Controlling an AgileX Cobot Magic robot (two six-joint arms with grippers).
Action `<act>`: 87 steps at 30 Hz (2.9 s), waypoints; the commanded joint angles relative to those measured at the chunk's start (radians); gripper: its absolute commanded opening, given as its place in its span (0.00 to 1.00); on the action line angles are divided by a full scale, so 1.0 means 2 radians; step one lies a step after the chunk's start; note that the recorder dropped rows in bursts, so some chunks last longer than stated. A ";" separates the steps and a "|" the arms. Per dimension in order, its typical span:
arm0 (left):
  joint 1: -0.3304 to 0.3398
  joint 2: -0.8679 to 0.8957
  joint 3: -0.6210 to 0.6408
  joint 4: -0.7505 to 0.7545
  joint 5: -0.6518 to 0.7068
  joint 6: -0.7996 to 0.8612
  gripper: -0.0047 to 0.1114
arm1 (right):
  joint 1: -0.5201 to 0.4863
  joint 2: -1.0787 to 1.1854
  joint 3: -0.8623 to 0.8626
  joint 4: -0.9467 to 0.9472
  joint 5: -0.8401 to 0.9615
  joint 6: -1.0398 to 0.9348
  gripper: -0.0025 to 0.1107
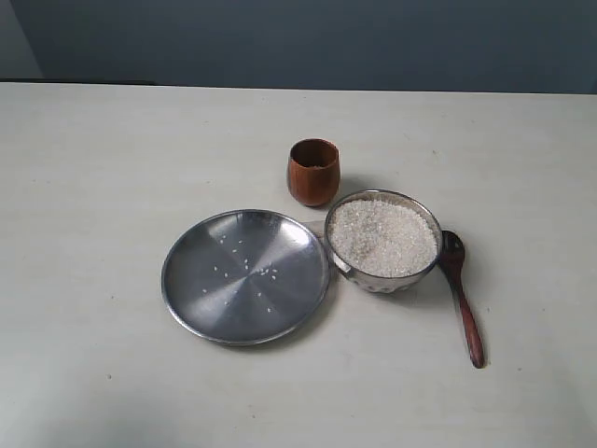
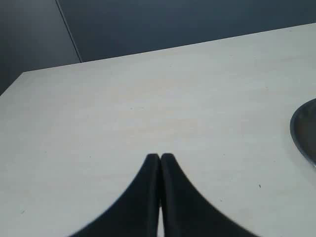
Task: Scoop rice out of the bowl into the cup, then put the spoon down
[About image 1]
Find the dark red wooden spoon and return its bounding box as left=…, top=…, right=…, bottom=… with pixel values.
left=438, top=230, right=485, bottom=369

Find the steel bowl of rice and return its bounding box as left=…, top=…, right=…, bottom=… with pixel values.
left=323, top=189, right=443, bottom=294

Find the clear tape on table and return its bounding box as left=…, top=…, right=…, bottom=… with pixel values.
left=303, top=220, right=326, bottom=240

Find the brown wooden cup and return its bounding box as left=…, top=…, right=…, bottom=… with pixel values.
left=286, top=138, right=340, bottom=207

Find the round steel plate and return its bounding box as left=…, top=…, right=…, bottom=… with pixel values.
left=160, top=209, right=332, bottom=346

